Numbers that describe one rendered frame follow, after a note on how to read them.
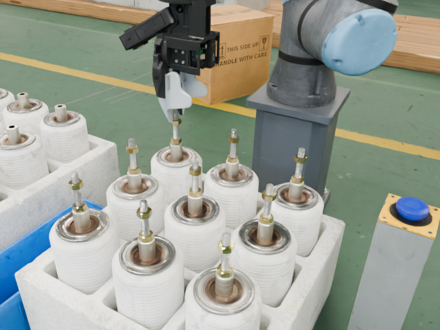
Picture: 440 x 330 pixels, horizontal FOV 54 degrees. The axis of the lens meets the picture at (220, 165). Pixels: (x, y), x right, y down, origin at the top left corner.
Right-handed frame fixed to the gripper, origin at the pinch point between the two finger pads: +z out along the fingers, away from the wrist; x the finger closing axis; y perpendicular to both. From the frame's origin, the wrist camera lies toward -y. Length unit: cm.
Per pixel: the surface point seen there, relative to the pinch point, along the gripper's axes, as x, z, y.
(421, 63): 162, 31, 38
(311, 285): -12.3, 16.7, 30.8
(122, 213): -16.5, 11.5, 0.2
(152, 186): -10.7, 9.1, 2.3
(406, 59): 162, 30, 30
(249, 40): 92, 12, -23
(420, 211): -8.5, 1.6, 41.8
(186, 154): 1.4, 9.2, 2.0
